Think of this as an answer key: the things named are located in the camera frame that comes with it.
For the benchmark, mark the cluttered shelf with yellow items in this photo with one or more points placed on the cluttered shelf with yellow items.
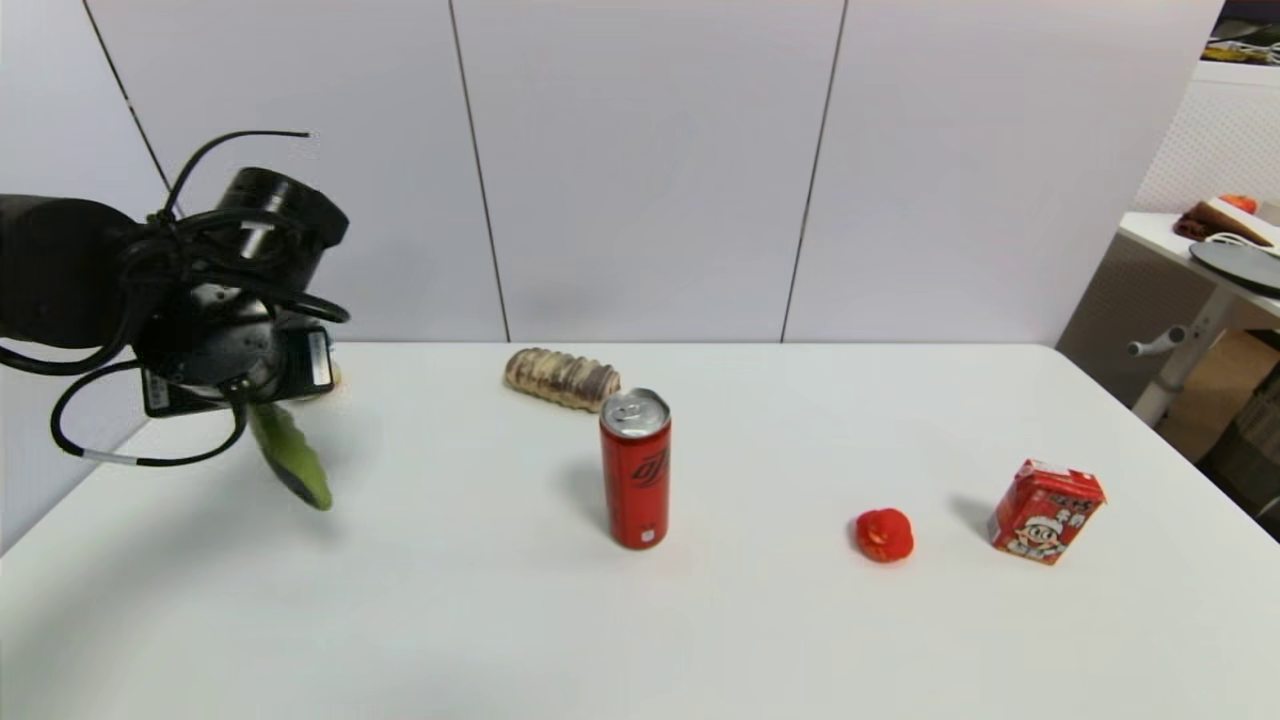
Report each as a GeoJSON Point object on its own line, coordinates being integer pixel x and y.
{"type": "Point", "coordinates": [1245, 45]}

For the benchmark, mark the white side table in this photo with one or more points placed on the white side table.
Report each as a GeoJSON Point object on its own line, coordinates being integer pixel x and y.
{"type": "Point", "coordinates": [1190, 345]}

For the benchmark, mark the red soda can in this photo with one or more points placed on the red soda can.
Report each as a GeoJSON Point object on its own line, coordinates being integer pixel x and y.
{"type": "Point", "coordinates": [636, 480]}

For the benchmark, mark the brown cardboard box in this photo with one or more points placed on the brown cardboard box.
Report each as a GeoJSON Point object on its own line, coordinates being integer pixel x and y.
{"type": "Point", "coordinates": [1225, 385]}

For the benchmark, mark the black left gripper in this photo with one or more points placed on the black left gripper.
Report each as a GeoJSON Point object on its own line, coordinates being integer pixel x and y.
{"type": "Point", "coordinates": [215, 350]}

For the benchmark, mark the small red fruit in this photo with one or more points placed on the small red fruit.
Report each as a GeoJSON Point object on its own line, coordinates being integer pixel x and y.
{"type": "Point", "coordinates": [1237, 204]}

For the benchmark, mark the red cartoon drink carton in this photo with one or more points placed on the red cartoon drink carton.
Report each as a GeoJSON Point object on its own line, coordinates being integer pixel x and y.
{"type": "Point", "coordinates": [1045, 512]}

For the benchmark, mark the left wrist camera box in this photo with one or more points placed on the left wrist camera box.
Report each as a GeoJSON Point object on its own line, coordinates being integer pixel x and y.
{"type": "Point", "coordinates": [318, 362]}

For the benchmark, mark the black round disc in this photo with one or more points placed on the black round disc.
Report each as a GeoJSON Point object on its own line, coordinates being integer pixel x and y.
{"type": "Point", "coordinates": [1240, 268]}

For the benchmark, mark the red toy tomato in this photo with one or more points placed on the red toy tomato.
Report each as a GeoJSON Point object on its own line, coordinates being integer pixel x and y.
{"type": "Point", "coordinates": [884, 535]}

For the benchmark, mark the brown striped bread roll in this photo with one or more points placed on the brown striped bread roll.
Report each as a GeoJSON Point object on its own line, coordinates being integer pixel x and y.
{"type": "Point", "coordinates": [560, 378]}

